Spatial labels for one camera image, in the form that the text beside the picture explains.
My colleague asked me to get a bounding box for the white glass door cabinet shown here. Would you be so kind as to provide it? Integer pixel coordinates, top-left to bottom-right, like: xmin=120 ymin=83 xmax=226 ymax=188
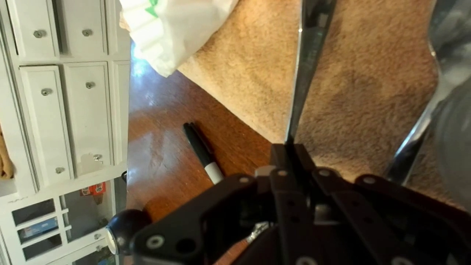
xmin=0 ymin=168 xmax=129 ymax=265

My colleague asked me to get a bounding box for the green packet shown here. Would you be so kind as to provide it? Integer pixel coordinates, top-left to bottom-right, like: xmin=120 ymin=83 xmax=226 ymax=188
xmin=142 ymin=0 xmax=164 ymax=20

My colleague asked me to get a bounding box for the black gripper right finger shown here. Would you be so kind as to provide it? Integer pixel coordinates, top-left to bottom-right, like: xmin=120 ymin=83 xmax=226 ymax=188
xmin=292 ymin=0 xmax=471 ymax=265

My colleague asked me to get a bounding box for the black white marker pen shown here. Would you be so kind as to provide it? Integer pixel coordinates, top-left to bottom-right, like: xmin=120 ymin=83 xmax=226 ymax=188
xmin=182 ymin=121 xmax=226 ymax=186

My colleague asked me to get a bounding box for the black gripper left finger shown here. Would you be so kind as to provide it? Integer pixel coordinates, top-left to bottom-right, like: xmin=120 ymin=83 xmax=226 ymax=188
xmin=130 ymin=0 xmax=317 ymax=265

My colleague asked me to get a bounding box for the tan towel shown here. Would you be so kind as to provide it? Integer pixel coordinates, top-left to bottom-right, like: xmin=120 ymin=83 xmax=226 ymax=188
xmin=175 ymin=0 xmax=471 ymax=208

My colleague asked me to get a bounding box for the white drawer sideboard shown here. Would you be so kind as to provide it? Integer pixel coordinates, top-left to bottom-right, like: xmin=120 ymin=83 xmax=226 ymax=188
xmin=0 ymin=0 xmax=132 ymax=198

